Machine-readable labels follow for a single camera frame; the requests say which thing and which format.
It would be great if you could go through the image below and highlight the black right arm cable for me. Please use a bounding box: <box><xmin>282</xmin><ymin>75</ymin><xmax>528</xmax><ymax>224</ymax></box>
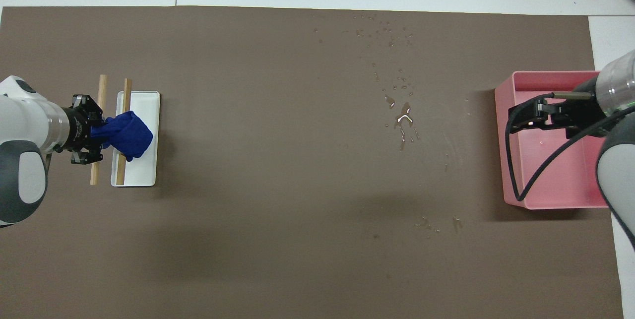
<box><xmin>505</xmin><ymin>92</ymin><xmax>635</xmax><ymax>202</ymax></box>

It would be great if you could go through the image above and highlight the brown table mat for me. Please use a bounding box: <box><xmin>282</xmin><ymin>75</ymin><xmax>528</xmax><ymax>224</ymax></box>
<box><xmin>0</xmin><ymin>5</ymin><xmax>625</xmax><ymax>319</ymax></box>

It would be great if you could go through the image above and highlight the pink plastic bin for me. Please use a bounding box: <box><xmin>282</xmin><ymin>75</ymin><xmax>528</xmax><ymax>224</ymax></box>
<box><xmin>494</xmin><ymin>70</ymin><xmax>616</xmax><ymax>210</ymax></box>

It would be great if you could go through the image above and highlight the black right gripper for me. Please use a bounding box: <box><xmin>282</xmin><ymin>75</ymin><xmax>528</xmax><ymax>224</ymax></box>
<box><xmin>509</xmin><ymin>78</ymin><xmax>604</xmax><ymax>139</ymax></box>

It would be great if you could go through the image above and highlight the white rack with wooden rods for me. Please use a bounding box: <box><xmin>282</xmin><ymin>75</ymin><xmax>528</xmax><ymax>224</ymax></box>
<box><xmin>110</xmin><ymin>91</ymin><xmax>161</xmax><ymax>188</ymax></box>

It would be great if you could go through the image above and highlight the wooden rack rod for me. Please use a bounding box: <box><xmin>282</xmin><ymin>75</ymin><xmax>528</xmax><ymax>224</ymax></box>
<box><xmin>115</xmin><ymin>78</ymin><xmax>133</xmax><ymax>186</ymax></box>
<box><xmin>89</xmin><ymin>74</ymin><xmax>109</xmax><ymax>186</ymax></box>

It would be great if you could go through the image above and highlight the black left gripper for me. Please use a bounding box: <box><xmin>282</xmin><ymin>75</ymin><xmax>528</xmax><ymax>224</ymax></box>
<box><xmin>63</xmin><ymin>94</ymin><xmax>105</xmax><ymax>166</ymax></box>

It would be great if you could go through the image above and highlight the blue towel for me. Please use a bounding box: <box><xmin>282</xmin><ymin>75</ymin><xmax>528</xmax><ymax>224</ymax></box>
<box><xmin>91</xmin><ymin>110</ymin><xmax>154</xmax><ymax>162</ymax></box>

